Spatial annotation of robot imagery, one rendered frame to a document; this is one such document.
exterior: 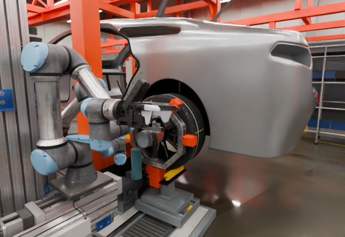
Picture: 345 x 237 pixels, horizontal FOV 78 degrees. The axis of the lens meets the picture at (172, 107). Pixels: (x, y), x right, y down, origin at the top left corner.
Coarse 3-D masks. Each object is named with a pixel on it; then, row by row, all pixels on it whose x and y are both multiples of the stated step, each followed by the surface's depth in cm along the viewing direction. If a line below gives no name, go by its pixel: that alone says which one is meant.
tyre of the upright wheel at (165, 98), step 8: (152, 96) 182; (160, 96) 177; (168, 96) 175; (176, 96) 180; (184, 96) 189; (184, 104) 172; (192, 104) 182; (184, 112) 166; (192, 112) 172; (200, 112) 182; (184, 120) 167; (192, 120) 166; (200, 120) 177; (192, 128) 165; (200, 128) 174; (200, 136) 174; (200, 144) 179; (192, 152) 169; (184, 160) 172; (168, 168) 182; (176, 168) 178
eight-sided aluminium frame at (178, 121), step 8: (152, 104) 172; (160, 104) 168; (176, 112) 167; (176, 120) 161; (136, 128) 191; (184, 128) 162; (136, 136) 192; (136, 144) 189; (144, 152) 189; (184, 152) 166; (144, 160) 184; (152, 160) 185; (160, 160) 182; (168, 160) 170; (176, 160) 171
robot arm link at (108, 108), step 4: (108, 100) 74; (112, 100) 73; (116, 100) 73; (104, 104) 73; (108, 104) 72; (112, 104) 71; (104, 108) 71; (108, 108) 71; (112, 108) 71; (104, 112) 72; (108, 112) 71; (112, 112) 71; (108, 116) 72; (112, 116) 72; (116, 120) 73
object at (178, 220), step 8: (136, 200) 201; (192, 200) 199; (136, 208) 200; (144, 208) 194; (152, 208) 189; (160, 208) 191; (184, 208) 192; (192, 208) 191; (160, 216) 185; (168, 216) 180; (176, 216) 181; (184, 216) 179; (176, 224) 176
